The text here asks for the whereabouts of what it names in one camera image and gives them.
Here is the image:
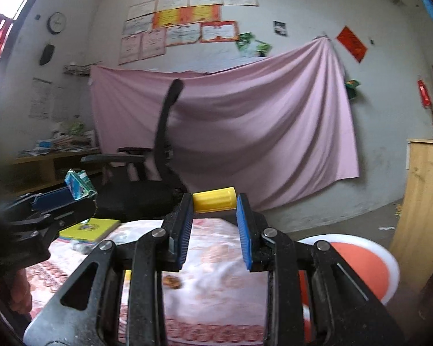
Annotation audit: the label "green white snack wrapper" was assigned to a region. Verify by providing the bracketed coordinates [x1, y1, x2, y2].
[65, 170, 98, 201]

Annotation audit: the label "yellow plastic cylinder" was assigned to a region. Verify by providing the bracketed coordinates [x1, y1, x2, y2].
[192, 187, 237, 214]

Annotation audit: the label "person left hand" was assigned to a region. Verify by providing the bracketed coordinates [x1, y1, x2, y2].
[8, 269, 33, 315]

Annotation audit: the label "yellow book stack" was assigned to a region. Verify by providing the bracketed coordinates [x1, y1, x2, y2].
[59, 218, 120, 243]

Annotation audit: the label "wooden shelf desk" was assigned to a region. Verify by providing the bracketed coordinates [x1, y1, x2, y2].
[0, 148, 102, 198]

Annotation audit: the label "red white plastic basin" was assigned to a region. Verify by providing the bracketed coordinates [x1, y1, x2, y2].
[296, 234, 404, 345]

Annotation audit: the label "clutter pile on shelf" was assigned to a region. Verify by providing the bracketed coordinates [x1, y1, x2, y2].
[18, 120, 98, 157]

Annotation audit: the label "brown round snack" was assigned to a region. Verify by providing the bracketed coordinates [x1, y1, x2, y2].
[162, 275, 183, 290]

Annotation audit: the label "black office chair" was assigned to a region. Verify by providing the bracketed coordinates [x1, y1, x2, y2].
[81, 79, 188, 222]

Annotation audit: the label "wooden cabinet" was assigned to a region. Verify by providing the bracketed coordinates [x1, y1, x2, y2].
[390, 139, 433, 292]

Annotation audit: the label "pink hanging cloth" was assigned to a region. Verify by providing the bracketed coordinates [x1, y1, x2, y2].
[90, 37, 360, 210]

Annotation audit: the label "red fire extinguisher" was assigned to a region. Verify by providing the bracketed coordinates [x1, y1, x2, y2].
[418, 79, 432, 109]

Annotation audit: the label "white wall notice paper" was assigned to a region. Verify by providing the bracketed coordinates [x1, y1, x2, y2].
[28, 77, 53, 120]

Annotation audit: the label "black wall object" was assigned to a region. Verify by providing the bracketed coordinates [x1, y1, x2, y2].
[39, 44, 55, 66]

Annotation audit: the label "round wall clock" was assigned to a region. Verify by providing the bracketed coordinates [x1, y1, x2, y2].
[47, 12, 67, 35]

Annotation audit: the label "wall certificates cluster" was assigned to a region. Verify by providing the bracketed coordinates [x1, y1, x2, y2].
[119, 0, 259, 65]

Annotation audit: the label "green wall packets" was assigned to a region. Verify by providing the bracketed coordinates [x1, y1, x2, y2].
[235, 32, 272, 58]

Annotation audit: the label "small black wall photo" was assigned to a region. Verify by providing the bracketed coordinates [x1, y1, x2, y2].
[273, 21, 288, 37]

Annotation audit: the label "red diamond wall paper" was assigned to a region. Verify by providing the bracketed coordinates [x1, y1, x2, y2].
[336, 26, 367, 63]

